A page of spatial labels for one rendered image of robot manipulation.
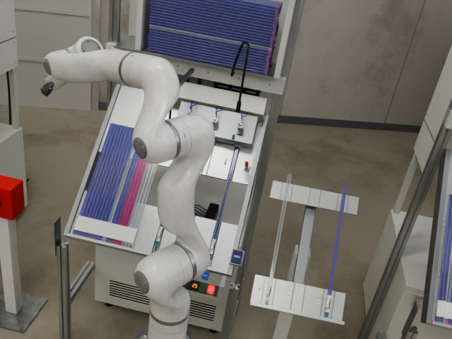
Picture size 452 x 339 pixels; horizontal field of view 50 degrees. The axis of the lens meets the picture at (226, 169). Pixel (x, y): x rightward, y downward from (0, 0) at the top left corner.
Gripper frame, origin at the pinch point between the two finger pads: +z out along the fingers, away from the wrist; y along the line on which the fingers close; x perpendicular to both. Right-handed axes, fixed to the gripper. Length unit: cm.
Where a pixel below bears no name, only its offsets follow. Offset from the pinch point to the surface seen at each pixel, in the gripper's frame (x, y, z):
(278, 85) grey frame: 49, -70, -20
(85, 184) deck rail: 36, -2, 38
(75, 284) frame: 74, 18, 75
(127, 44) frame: -1, -49, 20
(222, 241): 85, -17, 2
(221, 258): 89, -12, 1
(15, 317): 73, 40, 112
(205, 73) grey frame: 28, -59, 0
